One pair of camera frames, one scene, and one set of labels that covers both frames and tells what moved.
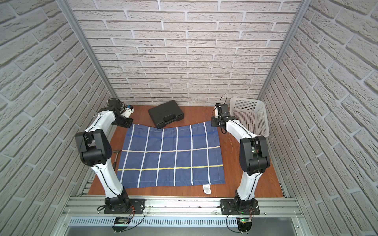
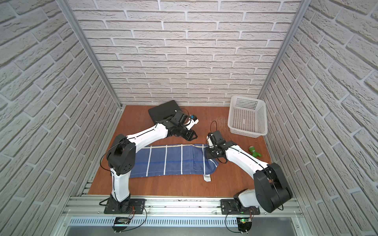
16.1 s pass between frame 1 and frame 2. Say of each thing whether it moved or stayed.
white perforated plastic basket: stayed
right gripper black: moved
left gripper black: moved
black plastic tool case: stayed
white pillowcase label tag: moved
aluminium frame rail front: stayed
